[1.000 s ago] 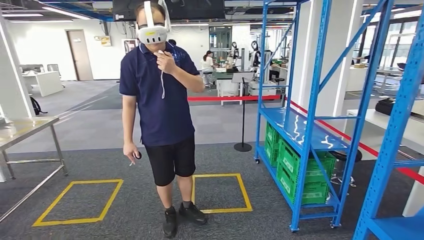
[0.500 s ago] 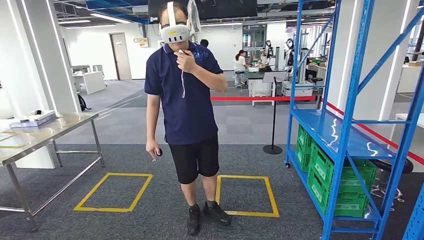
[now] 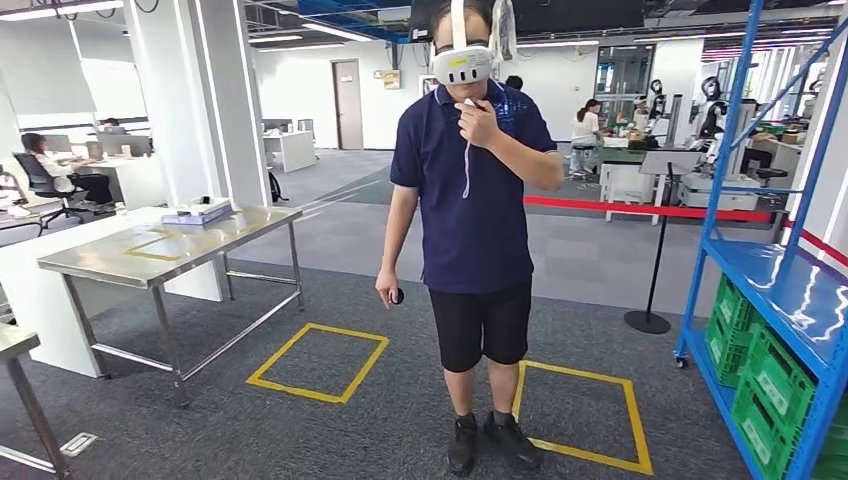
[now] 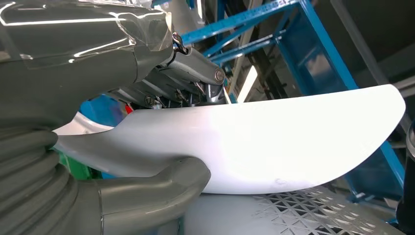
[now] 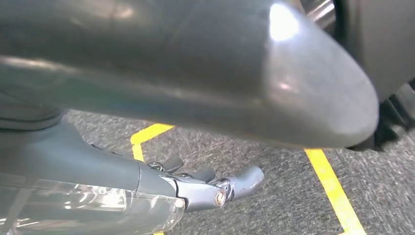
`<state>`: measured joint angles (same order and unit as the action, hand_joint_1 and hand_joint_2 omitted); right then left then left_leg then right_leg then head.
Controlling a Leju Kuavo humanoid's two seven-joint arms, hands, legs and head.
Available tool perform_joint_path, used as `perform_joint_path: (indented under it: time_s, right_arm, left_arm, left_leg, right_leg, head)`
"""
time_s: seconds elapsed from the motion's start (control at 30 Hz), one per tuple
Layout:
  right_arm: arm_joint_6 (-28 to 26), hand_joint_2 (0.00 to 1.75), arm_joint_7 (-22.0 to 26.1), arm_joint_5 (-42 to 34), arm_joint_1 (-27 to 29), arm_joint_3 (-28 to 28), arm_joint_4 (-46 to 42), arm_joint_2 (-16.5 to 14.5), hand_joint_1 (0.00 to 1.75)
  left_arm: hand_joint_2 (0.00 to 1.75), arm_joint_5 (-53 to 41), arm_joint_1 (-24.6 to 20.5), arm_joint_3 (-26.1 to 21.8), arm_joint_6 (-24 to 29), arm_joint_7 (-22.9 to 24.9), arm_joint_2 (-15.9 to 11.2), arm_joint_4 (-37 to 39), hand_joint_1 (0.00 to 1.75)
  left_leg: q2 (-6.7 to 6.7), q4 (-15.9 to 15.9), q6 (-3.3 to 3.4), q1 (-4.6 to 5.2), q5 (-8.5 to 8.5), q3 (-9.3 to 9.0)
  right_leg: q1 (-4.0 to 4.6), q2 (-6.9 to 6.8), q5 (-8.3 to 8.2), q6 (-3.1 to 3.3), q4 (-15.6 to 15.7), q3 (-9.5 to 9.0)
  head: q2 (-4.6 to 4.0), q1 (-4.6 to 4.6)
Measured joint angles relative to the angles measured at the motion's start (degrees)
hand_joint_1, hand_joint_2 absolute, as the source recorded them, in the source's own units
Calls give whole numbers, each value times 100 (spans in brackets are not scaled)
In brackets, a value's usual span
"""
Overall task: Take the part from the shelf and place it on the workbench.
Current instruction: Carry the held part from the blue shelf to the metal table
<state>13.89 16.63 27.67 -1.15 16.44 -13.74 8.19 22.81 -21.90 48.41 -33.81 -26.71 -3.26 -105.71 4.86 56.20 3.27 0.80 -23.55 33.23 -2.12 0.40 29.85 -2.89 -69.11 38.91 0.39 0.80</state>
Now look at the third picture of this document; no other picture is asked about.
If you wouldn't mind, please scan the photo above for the person's right hand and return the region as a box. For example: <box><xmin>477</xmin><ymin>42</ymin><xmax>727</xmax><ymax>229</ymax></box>
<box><xmin>375</xmin><ymin>268</ymin><xmax>407</xmax><ymax>311</ymax></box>

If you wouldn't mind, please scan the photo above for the person's left hand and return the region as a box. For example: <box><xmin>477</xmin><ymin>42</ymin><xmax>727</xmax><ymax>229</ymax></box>
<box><xmin>454</xmin><ymin>97</ymin><xmax>503</xmax><ymax>151</ymax></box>

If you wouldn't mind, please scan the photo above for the white handheld controller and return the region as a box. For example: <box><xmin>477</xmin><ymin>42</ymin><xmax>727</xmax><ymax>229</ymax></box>
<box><xmin>461</xmin><ymin>96</ymin><xmax>485</xmax><ymax>200</ymax></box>

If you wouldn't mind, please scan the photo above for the white VR headset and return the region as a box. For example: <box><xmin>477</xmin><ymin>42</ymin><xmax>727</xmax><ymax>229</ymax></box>
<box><xmin>429</xmin><ymin>0</ymin><xmax>496</xmax><ymax>86</ymax></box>

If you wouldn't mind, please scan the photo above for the clear plastic bag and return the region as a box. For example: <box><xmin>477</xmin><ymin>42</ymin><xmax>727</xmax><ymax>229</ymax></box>
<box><xmin>490</xmin><ymin>0</ymin><xmax>518</xmax><ymax>64</ymax></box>

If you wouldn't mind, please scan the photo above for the grey door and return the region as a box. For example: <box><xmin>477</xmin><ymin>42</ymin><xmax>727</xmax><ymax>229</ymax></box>
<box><xmin>331</xmin><ymin>59</ymin><xmax>365</xmax><ymax>151</ymax></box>

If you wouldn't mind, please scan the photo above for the red barrier belt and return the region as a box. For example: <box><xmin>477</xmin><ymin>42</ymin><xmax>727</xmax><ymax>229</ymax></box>
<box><xmin>523</xmin><ymin>195</ymin><xmax>774</xmax><ymax>223</ymax></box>
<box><xmin>783</xmin><ymin>218</ymin><xmax>848</xmax><ymax>268</ymax></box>

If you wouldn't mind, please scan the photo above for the white table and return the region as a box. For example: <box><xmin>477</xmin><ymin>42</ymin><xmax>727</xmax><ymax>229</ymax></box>
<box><xmin>0</xmin><ymin>206</ymin><xmax>227</xmax><ymax>379</ymax></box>
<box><xmin>599</xmin><ymin>162</ymin><xmax>667</xmax><ymax>227</ymax></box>

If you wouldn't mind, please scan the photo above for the white office desk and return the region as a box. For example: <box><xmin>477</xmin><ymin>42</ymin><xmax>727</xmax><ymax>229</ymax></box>
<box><xmin>263</xmin><ymin>130</ymin><xmax>318</xmax><ymax>174</ymax></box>
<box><xmin>39</xmin><ymin>152</ymin><xmax>167</xmax><ymax>212</ymax></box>

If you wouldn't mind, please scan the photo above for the black white humanoid robot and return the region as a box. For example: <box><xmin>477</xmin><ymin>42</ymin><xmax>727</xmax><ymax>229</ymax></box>
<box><xmin>645</xmin><ymin>79</ymin><xmax>668</xmax><ymax>127</ymax></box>
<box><xmin>697</xmin><ymin>76</ymin><xmax>730</xmax><ymax>144</ymax></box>

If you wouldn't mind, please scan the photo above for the black sign stand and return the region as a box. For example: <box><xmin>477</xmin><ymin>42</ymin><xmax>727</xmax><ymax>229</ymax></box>
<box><xmin>623</xmin><ymin>150</ymin><xmax>704</xmax><ymax>336</ymax></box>

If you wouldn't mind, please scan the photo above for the blue white flat box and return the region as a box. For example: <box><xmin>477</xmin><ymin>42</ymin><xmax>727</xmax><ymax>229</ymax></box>
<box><xmin>160</xmin><ymin>196</ymin><xmax>234</xmax><ymax>228</ymax></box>

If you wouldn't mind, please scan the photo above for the large grey computer monitor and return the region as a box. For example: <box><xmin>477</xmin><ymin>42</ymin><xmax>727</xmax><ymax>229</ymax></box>
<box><xmin>97</xmin><ymin>132</ymin><xmax>154</xmax><ymax>159</ymax></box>

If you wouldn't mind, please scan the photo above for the green plastic crate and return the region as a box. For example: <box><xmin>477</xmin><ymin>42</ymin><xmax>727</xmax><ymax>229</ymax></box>
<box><xmin>704</xmin><ymin>273</ymin><xmax>763</xmax><ymax>389</ymax></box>
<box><xmin>731</xmin><ymin>324</ymin><xmax>817</xmax><ymax>480</ymax></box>

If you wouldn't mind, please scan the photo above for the metal floor plate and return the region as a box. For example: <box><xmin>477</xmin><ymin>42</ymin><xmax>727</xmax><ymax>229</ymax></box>
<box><xmin>59</xmin><ymin>432</ymin><xmax>99</xmax><ymax>458</ymax></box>

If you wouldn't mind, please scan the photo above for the black office chair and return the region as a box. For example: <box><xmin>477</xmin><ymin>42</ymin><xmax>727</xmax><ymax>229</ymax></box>
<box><xmin>13</xmin><ymin>152</ymin><xmax>91</xmax><ymax>234</ymax></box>

